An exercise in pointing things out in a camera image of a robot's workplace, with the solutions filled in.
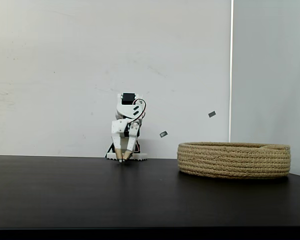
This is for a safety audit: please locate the red black wrist cable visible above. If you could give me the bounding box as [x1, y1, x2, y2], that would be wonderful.
[127, 98, 147, 125]

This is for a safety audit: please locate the round woven rope tray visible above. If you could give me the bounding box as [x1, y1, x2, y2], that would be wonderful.
[177, 141, 292, 179]

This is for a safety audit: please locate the white vertical wall trim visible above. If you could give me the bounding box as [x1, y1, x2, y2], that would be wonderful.
[229, 0, 235, 143]

